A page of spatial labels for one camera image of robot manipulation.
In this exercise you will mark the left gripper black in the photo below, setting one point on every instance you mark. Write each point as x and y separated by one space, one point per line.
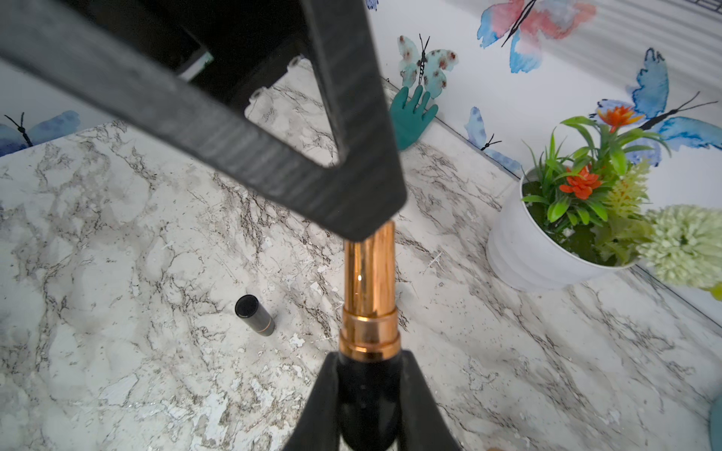
251 44

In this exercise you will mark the light blue dustpan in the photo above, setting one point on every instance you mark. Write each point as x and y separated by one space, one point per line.
715 425

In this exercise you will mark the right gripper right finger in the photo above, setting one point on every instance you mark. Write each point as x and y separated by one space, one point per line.
422 427

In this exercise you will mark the black lipstick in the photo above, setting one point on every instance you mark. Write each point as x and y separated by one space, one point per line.
369 365

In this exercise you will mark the potted artificial plant white pot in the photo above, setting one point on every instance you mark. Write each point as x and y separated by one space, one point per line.
581 216

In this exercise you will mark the green hand-shaped brush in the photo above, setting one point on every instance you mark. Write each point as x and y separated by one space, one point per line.
410 116

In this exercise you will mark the black lipstick cap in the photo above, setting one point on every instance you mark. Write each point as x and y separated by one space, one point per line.
249 309

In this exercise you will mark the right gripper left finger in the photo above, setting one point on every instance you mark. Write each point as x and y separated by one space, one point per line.
318 428

